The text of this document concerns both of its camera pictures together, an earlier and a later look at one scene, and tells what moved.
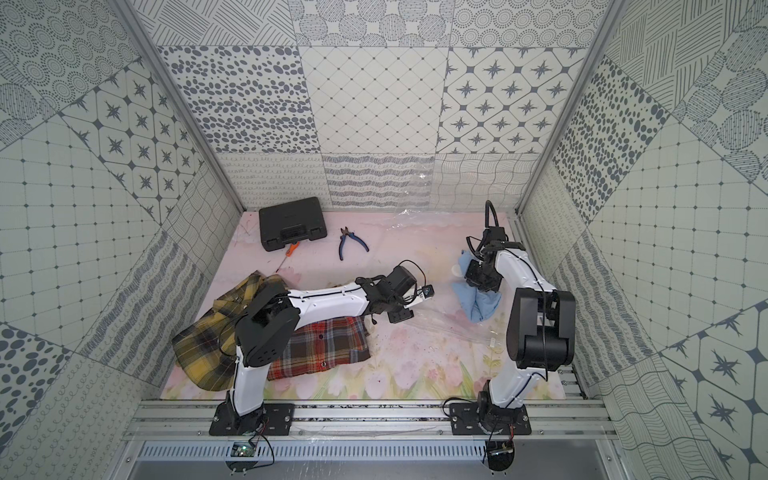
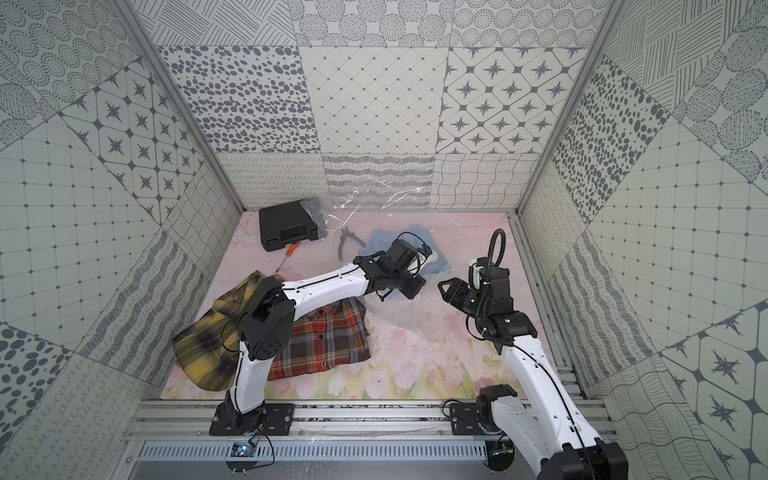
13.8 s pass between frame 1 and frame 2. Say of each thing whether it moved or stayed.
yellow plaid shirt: stayed
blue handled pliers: stayed
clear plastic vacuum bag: moved
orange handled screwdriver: stayed
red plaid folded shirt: stayed
